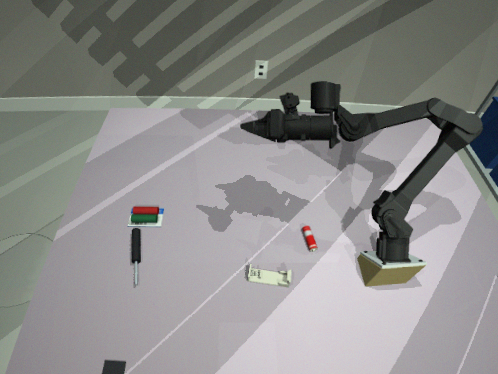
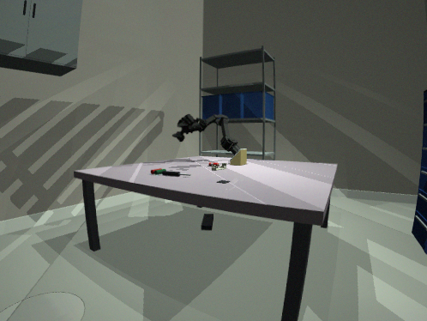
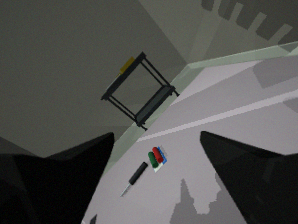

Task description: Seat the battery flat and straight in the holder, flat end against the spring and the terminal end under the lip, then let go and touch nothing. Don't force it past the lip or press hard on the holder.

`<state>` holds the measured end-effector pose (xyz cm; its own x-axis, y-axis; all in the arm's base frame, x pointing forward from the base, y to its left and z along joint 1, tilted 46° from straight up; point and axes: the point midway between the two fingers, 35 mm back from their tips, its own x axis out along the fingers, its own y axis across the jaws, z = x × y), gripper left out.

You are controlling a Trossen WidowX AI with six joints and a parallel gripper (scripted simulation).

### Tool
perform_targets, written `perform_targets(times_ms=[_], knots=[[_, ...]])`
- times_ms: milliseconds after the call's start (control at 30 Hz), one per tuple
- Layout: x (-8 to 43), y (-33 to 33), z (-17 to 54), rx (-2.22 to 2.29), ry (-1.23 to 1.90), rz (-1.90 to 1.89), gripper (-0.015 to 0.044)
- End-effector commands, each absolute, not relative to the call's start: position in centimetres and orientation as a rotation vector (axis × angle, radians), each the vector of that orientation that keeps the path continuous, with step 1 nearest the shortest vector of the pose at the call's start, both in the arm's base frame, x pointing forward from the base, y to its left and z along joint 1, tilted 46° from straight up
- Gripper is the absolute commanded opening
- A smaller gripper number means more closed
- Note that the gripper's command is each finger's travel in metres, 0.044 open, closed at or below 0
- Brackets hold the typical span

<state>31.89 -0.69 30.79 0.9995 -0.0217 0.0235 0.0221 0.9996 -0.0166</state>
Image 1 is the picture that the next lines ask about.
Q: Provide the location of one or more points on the black-handled screwdriver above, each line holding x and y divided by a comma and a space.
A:
136, 250

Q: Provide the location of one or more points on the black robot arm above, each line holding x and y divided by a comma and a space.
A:
459, 128

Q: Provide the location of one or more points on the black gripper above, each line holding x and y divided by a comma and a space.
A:
273, 126

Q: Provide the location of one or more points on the red and grey cylindrical battery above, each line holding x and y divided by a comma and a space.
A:
309, 239

